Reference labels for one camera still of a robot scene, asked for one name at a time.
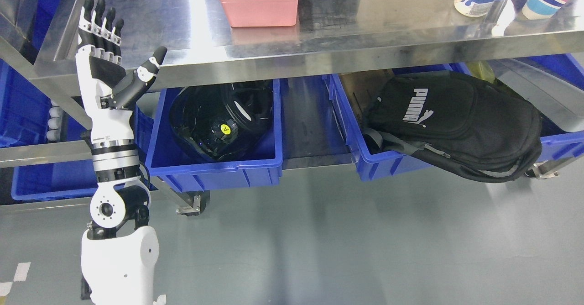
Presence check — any black Puma backpack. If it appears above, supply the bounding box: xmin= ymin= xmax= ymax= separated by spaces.
xmin=361 ymin=70 xmax=542 ymax=184

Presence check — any stainless steel table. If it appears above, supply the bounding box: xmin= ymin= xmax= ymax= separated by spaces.
xmin=0 ymin=0 xmax=584 ymax=216

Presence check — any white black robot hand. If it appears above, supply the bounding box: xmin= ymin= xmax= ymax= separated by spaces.
xmin=75 ymin=0 xmax=167 ymax=142

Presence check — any blue bin with helmet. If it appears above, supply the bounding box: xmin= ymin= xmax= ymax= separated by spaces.
xmin=146 ymin=79 xmax=286 ymax=192

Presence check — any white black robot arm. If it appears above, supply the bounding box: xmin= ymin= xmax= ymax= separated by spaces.
xmin=75 ymin=0 xmax=167 ymax=305

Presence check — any black helmet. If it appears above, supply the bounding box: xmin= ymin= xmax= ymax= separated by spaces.
xmin=169 ymin=80 xmax=274 ymax=163

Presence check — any blue bin far left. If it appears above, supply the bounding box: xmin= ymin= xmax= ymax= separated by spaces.
xmin=0 ymin=61 xmax=52 ymax=147

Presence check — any blue bin lower left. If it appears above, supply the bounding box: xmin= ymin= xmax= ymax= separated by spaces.
xmin=11 ymin=109 xmax=155 ymax=201

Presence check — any blue bin with backpack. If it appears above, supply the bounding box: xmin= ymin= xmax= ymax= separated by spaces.
xmin=322 ymin=63 xmax=583 ymax=181

